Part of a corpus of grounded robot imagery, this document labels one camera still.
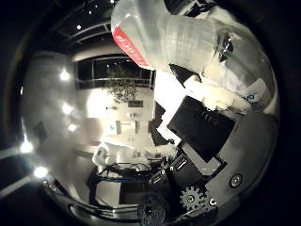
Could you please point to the clear spray bottle red label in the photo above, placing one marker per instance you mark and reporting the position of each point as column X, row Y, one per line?
column 147, row 34

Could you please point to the leafy indoor plant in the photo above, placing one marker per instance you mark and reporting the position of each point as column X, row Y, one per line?
column 123, row 86

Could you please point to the dark glass window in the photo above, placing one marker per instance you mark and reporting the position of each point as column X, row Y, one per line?
column 94, row 72

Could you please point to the dark square ceiling panel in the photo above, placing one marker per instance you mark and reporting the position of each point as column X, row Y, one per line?
column 40, row 132

